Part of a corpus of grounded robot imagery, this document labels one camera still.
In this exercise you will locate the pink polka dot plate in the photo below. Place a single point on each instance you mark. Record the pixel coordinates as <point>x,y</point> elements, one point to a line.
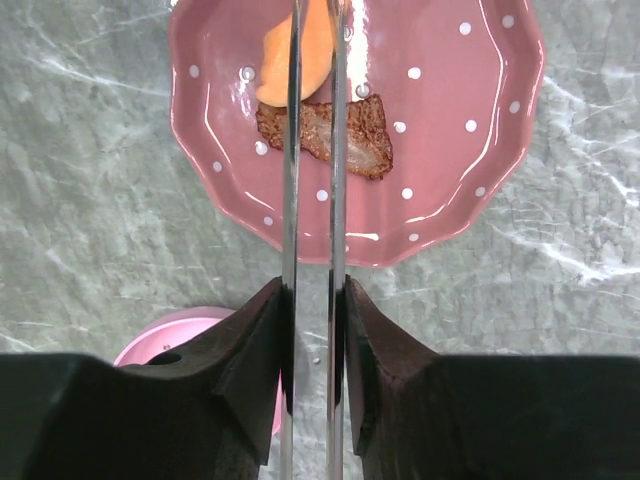
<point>459,81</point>

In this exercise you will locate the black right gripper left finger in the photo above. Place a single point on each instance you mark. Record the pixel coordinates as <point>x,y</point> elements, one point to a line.
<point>48,418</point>

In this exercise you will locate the orange food piece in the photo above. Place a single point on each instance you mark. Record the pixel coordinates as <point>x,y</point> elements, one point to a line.
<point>317,44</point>

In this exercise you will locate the metal tongs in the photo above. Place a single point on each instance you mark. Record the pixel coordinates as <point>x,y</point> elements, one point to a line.
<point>337,275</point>

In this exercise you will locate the pink round lid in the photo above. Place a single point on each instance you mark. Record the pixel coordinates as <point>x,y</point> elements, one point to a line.
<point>150,340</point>

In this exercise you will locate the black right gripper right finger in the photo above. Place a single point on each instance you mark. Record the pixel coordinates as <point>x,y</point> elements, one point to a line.
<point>418,414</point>

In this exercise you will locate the brown fried meat piece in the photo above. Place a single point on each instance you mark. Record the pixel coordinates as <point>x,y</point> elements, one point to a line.
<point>369,148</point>

